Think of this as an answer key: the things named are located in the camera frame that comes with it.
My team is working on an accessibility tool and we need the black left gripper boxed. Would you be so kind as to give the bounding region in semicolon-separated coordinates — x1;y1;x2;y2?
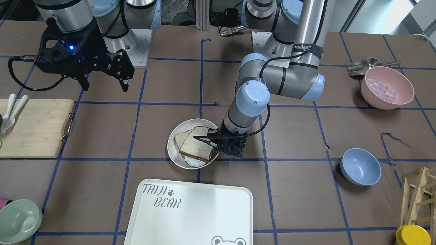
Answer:
193;128;246;159

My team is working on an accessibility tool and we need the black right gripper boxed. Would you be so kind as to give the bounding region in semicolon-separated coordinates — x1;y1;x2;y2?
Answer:
67;49;135;93

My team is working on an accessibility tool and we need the white bread slice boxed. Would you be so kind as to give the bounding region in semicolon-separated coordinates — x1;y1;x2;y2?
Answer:
179;127;213;163

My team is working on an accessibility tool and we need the white round plate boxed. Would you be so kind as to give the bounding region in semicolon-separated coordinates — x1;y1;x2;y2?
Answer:
167;118;218;169

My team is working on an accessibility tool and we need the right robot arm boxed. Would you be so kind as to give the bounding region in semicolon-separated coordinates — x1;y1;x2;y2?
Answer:
34;0;162;92

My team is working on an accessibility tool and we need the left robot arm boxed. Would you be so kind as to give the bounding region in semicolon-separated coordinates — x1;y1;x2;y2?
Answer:
193;0;335;158

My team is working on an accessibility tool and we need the bottom bread slice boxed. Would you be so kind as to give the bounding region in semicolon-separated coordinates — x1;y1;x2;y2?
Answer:
175;126;211;151

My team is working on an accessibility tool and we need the fried egg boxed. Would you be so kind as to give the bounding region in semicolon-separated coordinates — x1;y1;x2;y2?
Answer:
184;156;207;167

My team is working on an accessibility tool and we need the wooden cutting board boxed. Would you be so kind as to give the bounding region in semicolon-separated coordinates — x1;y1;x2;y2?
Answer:
0;99;74;159

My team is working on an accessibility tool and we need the cream bear serving tray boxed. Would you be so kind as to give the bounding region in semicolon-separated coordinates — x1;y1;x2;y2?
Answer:
124;179;253;245

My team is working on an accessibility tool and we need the white plastic fork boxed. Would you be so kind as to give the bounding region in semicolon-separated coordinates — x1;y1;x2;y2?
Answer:
5;95;29;133

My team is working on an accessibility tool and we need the white plastic spoon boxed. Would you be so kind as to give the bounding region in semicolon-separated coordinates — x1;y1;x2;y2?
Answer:
1;94;17;134

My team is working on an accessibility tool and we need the blue bowl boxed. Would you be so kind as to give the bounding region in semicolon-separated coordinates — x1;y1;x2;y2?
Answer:
340;148;382;186

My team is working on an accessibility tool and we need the green bowl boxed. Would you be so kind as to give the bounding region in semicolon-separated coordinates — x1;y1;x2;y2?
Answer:
0;199;43;244

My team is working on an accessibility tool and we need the metal scoop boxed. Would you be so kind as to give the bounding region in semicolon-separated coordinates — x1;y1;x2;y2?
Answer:
347;58;401;77

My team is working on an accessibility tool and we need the pink bowl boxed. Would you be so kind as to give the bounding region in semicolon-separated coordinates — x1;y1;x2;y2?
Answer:
361;66;415;110

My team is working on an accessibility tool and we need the wooden rack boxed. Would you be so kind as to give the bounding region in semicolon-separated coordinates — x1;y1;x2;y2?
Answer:
399;167;435;239

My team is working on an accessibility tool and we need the black cables bundle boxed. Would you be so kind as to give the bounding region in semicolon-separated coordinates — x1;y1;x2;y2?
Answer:
7;54;68;92

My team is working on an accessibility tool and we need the aluminium frame post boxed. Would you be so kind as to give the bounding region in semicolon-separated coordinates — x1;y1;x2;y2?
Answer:
195;0;211;32

